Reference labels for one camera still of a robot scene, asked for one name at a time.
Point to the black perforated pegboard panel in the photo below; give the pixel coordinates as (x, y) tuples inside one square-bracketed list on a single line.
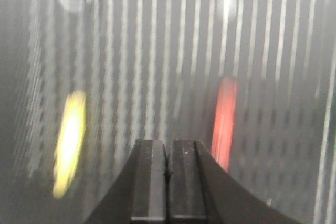
[(151, 69)]

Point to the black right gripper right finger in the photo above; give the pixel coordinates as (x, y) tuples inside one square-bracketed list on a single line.
[(200, 191)]

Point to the red knob switch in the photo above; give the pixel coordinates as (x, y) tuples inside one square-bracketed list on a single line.
[(224, 122)]

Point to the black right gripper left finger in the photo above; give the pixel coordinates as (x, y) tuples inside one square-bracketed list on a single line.
[(138, 195)]

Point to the yellow knob switch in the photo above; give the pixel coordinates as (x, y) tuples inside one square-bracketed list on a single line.
[(69, 143)]

